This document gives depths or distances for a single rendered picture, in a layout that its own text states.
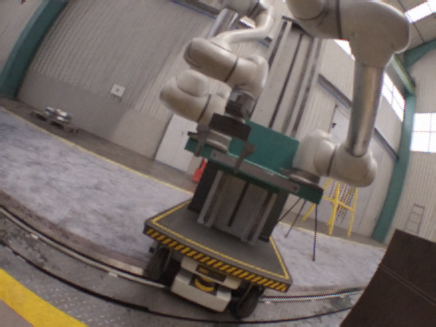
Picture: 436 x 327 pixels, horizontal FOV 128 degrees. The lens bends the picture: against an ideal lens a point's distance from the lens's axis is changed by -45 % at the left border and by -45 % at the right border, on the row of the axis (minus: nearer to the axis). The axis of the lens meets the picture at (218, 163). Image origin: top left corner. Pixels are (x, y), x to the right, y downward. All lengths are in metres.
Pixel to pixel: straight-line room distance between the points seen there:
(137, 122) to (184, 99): 5.47
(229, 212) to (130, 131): 5.47
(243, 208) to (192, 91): 0.66
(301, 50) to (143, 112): 5.50
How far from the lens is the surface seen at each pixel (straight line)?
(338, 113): 9.56
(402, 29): 0.57
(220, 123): 0.61
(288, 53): 1.35
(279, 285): 0.86
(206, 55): 0.61
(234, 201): 1.08
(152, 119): 6.23
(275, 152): 1.01
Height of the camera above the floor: 0.67
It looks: level
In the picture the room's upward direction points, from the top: 23 degrees clockwise
